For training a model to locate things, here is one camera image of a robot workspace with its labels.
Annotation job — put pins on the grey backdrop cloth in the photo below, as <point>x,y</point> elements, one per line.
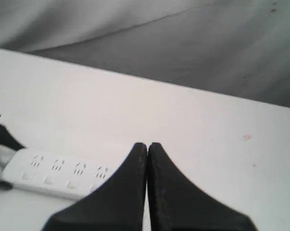
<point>234,47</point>

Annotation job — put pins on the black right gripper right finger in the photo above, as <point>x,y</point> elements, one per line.
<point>176,204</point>

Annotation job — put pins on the white five-outlet power strip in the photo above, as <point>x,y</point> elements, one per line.
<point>64,176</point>

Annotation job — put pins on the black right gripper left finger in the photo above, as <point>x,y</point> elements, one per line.
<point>117,205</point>

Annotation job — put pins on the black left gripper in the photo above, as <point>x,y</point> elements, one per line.
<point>8,140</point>

